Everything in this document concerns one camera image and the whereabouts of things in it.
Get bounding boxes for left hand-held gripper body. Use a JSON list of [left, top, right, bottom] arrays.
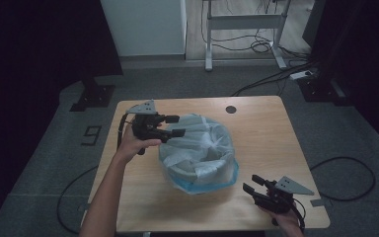
[[125, 99, 173, 144]]

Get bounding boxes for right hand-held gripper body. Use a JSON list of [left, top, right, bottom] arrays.
[[253, 175, 316, 214]]

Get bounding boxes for translucent blue-edged plastic bag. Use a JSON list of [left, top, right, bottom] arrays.
[[158, 113, 240, 196]]

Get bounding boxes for green round bin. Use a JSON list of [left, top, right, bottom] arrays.
[[160, 115, 238, 192]]

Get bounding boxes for person's right hand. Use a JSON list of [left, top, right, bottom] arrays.
[[259, 205, 302, 232]]

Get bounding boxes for person's left hand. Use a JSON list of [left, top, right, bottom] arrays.
[[115, 122, 163, 164]]

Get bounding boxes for black stand base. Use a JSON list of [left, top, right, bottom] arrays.
[[297, 77, 351, 107], [69, 76, 116, 113]]

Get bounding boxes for black floor tape mark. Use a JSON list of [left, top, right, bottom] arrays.
[[80, 124, 103, 147]]

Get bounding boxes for white cabinet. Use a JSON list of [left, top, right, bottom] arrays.
[[100, 0, 188, 57]]

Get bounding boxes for white power strip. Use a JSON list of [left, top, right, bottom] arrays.
[[288, 69, 315, 81]]

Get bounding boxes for black curtain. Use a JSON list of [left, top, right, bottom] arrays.
[[0, 0, 123, 231], [303, 0, 379, 157]]

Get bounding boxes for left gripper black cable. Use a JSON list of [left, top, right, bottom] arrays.
[[115, 112, 136, 150]]

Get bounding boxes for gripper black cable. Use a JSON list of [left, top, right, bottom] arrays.
[[115, 112, 136, 150], [290, 197, 307, 233]]

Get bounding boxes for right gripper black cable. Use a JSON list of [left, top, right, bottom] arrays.
[[290, 197, 307, 233]]

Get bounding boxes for black floor cable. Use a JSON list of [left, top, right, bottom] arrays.
[[56, 165, 100, 237], [309, 156, 376, 202]]

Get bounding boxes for thick black cable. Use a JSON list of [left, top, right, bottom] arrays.
[[231, 61, 314, 98]]

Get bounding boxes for coiled black cables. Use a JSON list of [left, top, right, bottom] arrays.
[[209, 29, 274, 54]]

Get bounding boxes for white desk frame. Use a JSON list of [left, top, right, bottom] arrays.
[[203, 0, 292, 72]]

